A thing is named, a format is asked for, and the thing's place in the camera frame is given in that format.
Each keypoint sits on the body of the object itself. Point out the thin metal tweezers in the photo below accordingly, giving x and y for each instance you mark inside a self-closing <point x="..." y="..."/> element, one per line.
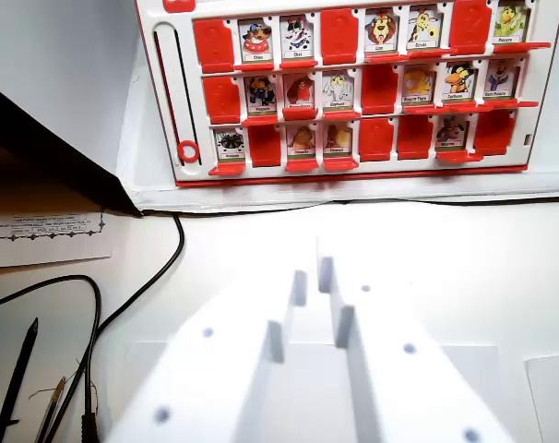
<point x="53" y="406"/>

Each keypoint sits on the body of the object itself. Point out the black pointed probe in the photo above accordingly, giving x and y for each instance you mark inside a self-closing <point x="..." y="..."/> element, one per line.
<point x="17" y="374"/>

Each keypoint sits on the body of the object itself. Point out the white printed label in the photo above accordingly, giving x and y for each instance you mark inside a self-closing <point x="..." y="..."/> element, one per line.
<point x="44" y="240"/>

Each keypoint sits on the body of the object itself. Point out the red and white game board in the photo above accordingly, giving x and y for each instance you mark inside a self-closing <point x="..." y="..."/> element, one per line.
<point x="353" y="60"/>

